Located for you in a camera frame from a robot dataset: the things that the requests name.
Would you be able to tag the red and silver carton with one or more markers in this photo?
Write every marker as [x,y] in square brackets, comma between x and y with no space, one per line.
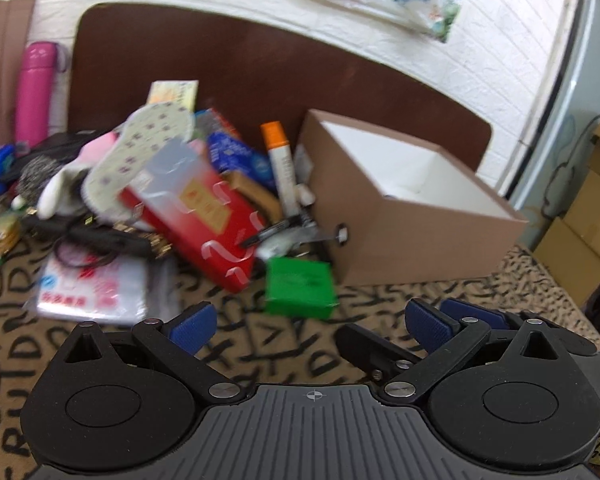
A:
[200,215]

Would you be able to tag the yellow and white card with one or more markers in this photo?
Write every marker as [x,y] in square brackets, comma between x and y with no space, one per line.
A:
[172,95]

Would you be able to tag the brown cardboard box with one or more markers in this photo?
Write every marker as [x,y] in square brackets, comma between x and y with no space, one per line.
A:
[420,230]

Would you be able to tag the black marker pen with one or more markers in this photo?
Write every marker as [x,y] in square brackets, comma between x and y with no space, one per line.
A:
[275,232]

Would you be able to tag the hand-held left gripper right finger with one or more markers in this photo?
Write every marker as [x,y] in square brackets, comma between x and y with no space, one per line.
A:
[427,332]

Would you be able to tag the brown paper bag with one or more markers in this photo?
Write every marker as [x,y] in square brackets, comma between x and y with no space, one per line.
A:
[2,70]

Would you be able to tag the green snack packet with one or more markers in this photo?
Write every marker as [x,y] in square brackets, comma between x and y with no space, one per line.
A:
[0,237]

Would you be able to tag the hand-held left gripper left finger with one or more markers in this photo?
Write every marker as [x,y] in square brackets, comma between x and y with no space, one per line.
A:
[196,329]

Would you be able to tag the green small box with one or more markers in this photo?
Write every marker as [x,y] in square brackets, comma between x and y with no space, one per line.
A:
[300,287]

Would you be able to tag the patterned white insole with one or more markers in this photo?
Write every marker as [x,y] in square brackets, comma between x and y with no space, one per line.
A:
[135,160]

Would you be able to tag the orange and white box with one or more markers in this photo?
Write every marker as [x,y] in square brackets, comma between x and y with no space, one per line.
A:
[282,165]

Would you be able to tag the letter-printed brown tablecloth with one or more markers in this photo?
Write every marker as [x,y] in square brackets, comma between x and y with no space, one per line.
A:
[290,340]

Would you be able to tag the pink thermos bottle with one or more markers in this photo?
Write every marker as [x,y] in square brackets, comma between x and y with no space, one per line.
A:
[37,95]

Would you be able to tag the clear plastic bag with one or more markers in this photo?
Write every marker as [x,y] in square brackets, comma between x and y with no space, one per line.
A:
[290,242]

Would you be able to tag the white glove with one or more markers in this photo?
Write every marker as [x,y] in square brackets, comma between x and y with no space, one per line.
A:
[62,192]

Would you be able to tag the clear zip bag red print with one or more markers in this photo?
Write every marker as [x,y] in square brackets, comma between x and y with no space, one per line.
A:
[95,290]

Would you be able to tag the dark brown wooden board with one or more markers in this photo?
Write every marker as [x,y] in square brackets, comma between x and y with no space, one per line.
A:
[260,70]

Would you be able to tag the steel wool scrubber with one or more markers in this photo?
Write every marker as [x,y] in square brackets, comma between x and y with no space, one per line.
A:
[37,175]

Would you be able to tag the pink cloth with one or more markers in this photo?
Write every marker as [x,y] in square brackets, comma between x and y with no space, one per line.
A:
[100,147]

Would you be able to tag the brown small box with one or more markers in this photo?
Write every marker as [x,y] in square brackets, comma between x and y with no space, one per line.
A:
[257,192]

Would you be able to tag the blue medicine box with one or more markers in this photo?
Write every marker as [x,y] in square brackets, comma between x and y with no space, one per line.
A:
[240,157]

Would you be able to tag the stacked cardboard cartons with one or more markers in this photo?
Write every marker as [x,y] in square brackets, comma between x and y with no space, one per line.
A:
[585,220]

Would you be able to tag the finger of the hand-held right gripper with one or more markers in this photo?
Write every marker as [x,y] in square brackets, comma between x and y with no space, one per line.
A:
[375,347]
[480,312]

